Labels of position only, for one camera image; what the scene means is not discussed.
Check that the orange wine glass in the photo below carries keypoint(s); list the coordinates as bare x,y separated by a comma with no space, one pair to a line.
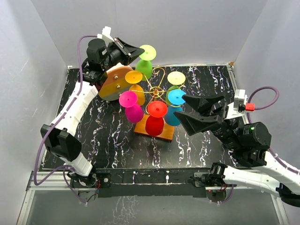
134,77

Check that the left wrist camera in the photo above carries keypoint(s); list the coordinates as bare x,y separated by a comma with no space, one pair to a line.
106,35

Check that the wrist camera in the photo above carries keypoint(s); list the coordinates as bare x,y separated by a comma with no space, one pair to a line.
106,35
240,105

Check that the magenta wine glass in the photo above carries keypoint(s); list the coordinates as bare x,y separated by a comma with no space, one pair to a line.
133,111

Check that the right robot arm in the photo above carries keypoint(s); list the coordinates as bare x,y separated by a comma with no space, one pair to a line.
250,145

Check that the red wine glass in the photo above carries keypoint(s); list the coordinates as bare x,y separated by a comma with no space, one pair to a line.
155,122

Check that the gold wire glass rack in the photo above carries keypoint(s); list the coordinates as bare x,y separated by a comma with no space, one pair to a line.
157,93

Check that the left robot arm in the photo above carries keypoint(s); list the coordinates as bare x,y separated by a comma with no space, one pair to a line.
59,137

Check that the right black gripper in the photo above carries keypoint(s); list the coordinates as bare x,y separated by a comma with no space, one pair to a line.
191,123

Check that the light green wine glass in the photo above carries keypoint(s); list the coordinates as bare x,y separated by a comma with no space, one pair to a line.
144,65

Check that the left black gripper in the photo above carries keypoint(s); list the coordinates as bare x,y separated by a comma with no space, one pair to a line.
128,52

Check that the round mini drawer cabinet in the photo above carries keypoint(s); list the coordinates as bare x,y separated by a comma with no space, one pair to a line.
115,83

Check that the black table front bracket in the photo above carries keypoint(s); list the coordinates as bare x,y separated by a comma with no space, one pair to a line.
152,182

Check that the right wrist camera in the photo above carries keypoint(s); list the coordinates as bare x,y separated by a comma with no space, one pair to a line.
240,105

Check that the blue wine glass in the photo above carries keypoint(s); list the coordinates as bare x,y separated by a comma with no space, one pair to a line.
175,101

